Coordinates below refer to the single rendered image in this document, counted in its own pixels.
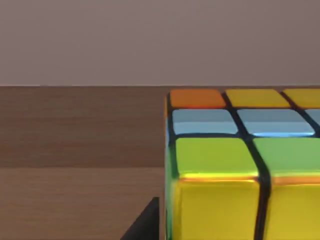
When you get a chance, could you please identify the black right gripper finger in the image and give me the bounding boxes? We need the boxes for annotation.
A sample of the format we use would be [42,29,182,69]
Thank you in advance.
[119,196,160,240]

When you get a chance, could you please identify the multicoloured puzzle cube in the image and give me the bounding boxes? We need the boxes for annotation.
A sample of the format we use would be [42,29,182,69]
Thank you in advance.
[163,87,320,240]

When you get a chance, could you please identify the wooden table surface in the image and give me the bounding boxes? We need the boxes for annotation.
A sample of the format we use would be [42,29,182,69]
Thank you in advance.
[0,85,320,240]

